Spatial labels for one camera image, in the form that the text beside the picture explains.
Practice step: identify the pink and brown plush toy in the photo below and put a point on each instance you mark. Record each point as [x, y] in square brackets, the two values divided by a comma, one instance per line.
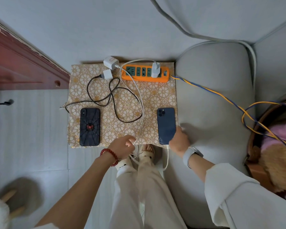
[278, 162]

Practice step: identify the floral beige tablecloth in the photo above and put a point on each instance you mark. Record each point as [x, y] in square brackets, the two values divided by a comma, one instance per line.
[155, 97]

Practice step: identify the white shirt sleeve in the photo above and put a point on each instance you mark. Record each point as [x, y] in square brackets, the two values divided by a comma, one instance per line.
[240, 202]

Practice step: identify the white trousers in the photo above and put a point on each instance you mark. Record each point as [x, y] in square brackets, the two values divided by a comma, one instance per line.
[145, 195]

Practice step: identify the person's right thumb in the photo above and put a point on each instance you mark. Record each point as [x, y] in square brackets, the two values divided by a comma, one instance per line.
[178, 129]

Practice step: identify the blue smartphone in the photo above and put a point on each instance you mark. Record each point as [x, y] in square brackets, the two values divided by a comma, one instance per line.
[165, 123]

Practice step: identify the brown wicker basket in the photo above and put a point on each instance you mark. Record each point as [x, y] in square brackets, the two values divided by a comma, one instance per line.
[252, 162]

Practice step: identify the red wooden door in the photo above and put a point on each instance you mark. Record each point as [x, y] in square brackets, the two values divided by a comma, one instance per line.
[14, 69]

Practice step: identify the person's left forearm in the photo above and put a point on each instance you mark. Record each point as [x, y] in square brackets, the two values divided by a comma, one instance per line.
[85, 183]

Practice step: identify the slim white charger plug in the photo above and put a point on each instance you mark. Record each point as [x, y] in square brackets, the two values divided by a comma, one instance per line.
[155, 70]

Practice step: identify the person's left fingers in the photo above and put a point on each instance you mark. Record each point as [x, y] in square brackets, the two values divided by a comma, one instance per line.
[131, 140]

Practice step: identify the white wristwatch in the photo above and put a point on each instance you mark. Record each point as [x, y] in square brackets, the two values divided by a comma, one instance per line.
[189, 153]

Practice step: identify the person's right hand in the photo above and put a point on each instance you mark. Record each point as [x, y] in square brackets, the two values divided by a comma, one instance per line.
[180, 143]

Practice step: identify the large white charger adapter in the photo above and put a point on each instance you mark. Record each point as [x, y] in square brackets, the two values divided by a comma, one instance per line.
[110, 62]

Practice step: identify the person's left hand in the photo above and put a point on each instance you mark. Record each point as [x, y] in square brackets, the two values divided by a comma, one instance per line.
[120, 147]

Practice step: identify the black smartphone with spider case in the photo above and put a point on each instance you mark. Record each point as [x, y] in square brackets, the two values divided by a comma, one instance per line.
[90, 127]

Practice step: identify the orange power strip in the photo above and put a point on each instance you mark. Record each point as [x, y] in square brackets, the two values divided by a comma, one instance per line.
[143, 79]

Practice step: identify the person's right forearm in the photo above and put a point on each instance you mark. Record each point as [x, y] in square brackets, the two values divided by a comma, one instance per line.
[201, 166]

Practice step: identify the small white charger adapter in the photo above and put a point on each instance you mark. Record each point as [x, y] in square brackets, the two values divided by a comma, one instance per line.
[107, 74]

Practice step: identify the cream sandal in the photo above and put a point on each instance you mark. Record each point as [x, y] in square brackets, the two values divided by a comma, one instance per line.
[123, 164]
[147, 153]

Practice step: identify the grey sofa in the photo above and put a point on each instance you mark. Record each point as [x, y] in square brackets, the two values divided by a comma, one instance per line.
[216, 69]

